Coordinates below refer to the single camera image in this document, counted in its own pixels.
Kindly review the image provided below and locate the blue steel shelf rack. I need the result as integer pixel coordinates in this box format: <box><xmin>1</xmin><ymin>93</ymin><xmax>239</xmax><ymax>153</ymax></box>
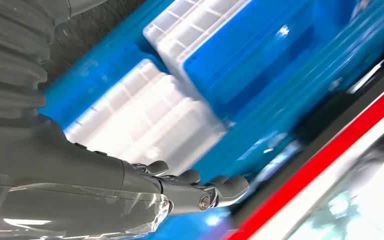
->
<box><xmin>39</xmin><ymin>0</ymin><xmax>384</xmax><ymax>240</ymax></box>

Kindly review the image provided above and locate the blue plastic crate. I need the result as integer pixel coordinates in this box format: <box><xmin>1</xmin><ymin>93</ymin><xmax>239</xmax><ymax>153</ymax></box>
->
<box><xmin>182</xmin><ymin>0</ymin><xmax>357</xmax><ymax>118</ymax></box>

